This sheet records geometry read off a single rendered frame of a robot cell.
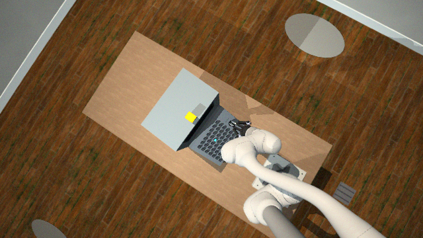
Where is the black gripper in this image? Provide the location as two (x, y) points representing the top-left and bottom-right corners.
(229, 121), (251, 138)

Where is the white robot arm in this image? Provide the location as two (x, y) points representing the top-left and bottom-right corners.
(221, 127), (386, 238)

